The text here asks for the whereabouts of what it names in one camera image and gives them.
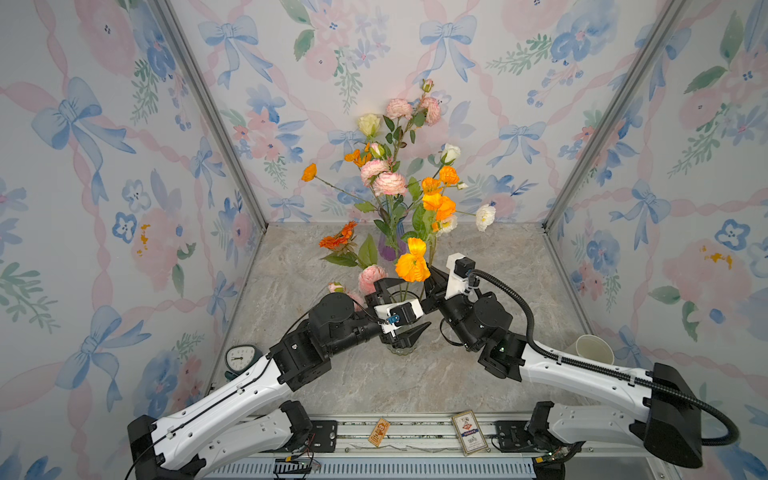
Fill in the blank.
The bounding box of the clear glass vase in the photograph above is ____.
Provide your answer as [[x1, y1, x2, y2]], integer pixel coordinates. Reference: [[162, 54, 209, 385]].
[[379, 296, 429, 351]]

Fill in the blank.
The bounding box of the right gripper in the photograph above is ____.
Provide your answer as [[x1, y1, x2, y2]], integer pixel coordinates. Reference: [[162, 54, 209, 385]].
[[423, 266, 481, 357]]

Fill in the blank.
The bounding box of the yellow rose stem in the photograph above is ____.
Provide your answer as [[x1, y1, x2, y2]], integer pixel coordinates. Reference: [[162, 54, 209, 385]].
[[354, 114, 392, 197]]

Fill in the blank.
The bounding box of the small white flower spray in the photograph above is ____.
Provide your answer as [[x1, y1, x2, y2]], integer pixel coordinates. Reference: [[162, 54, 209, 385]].
[[433, 181, 496, 235]]

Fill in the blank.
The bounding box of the small orange tag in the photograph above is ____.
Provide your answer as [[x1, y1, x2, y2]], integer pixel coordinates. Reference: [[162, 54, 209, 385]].
[[368, 418, 391, 448]]

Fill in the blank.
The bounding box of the pink carnation stem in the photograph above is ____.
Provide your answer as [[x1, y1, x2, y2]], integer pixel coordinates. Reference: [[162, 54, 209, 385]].
[[328, 265, 387, 303]]

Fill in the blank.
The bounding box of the orange gerbera stem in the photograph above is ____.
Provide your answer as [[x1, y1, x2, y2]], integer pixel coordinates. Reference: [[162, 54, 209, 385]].
[[318, 221, 385, 274]]

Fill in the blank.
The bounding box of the orange poppy thin stem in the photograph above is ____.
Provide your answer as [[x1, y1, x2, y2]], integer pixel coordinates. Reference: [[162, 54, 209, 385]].
[[393, 237, 432, 301]]

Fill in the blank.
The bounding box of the white rose bud stem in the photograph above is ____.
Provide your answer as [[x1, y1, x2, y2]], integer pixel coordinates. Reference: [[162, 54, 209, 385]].
[[409, 144, 463, 202]]

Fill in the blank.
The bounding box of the orange poppy green leaves stem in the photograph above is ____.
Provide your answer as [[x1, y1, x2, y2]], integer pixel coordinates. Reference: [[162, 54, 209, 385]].
[[411, 165, 460, 263]]

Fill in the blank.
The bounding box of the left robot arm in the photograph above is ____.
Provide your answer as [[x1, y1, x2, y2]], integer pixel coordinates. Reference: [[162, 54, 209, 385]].
[[126, 278, 445, 479]]

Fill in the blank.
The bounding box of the white metal bucket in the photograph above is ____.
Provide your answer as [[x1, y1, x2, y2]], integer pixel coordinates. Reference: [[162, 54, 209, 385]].
[[573, 335, 615, 365]]

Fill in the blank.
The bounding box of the small green alarm clock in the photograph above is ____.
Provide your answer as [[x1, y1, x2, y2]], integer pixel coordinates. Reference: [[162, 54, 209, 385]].
[[224, 344, 263, 381]]

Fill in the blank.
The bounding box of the pink rose stem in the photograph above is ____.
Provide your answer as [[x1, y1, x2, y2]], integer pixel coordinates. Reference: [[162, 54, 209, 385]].
[[383, 79, 443, 173]]

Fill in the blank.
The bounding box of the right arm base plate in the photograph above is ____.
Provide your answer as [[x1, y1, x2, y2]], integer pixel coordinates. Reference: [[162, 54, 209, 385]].
[[495, 419, 582, 455]]

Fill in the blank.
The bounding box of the pink ranunculus spray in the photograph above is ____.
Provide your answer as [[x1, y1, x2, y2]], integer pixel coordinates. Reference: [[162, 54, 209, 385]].
[[358, 141, 415, 265]]

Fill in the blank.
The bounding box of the aluminium rail frame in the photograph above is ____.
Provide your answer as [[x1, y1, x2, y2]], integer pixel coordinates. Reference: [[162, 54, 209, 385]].
[[161, 413, 667, 480]]

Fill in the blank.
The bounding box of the black corrugated cable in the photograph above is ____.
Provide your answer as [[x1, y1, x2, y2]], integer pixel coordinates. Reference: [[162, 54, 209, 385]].
[[467, 268, 740, 448]]

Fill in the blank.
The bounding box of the playing card box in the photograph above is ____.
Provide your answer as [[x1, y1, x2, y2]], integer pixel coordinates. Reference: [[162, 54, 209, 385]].
[[451, 410, 488, 456]]

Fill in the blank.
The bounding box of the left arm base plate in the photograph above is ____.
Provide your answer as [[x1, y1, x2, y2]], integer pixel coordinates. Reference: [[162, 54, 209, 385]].
[[284, 420, 339, 453]]

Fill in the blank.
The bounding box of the blue purple glass vase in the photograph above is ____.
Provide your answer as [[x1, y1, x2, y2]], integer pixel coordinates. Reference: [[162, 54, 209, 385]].
[[374, 203, 406, 261]]

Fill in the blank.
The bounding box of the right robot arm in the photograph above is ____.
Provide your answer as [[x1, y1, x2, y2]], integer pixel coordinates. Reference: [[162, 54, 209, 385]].
[[422, 257, 705, 469]]

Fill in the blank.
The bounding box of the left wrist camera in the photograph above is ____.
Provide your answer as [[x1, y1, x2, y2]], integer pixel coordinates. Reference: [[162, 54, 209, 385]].
[[374, 299, 425, 336]]

